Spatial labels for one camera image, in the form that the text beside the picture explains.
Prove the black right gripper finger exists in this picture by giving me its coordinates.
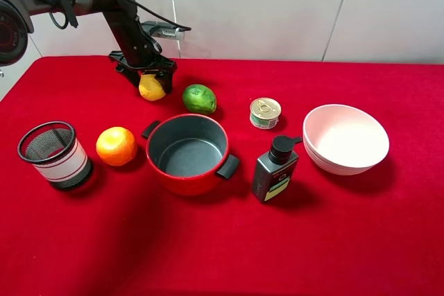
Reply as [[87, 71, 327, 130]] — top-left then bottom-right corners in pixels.
[[160, 67, 176, 94]]

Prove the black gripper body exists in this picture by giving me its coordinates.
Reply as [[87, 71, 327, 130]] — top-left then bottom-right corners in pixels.
[[108, 15, 177, 74]]

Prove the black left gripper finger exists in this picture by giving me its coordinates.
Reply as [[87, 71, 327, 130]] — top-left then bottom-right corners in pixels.
[[115, 64, 140, 88]]

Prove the yellow pear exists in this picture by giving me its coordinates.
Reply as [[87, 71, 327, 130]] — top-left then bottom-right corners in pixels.
[[138, 74, 166, 101]]

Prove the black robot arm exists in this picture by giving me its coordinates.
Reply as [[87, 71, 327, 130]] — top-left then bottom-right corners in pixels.
[[1, 0, 186, 94]]

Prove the green avocado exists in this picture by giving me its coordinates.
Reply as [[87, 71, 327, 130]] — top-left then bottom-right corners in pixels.
[[182, 84, 217, 115]]

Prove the orange tangerine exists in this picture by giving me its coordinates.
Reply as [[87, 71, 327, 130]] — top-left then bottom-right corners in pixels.
[[96, 127, 137, 166]]

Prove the small tin can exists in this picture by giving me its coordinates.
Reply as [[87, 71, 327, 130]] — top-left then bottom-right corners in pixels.
[[250, 98, 282, 130]]

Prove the black mesh pen cup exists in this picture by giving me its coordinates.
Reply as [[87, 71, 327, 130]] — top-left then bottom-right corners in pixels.
[[17, 121, 94, 191]]

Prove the black pump bottle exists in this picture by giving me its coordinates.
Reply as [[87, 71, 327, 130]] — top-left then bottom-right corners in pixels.
[[252, 135, 302, 202]]

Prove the pink bowl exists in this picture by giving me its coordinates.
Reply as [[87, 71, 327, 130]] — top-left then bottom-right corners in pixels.
[[302, 104, 390, 175]]

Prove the red tablecloth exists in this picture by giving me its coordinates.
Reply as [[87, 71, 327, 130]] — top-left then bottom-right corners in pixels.
[[1, 57, 443, 295]]

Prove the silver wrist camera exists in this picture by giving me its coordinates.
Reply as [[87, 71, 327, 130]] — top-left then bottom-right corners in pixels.
[[142, 21, 185, 41]]

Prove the red pot with black handles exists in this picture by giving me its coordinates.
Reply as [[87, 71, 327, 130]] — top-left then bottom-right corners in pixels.
[[142, 114, 240, 196]]

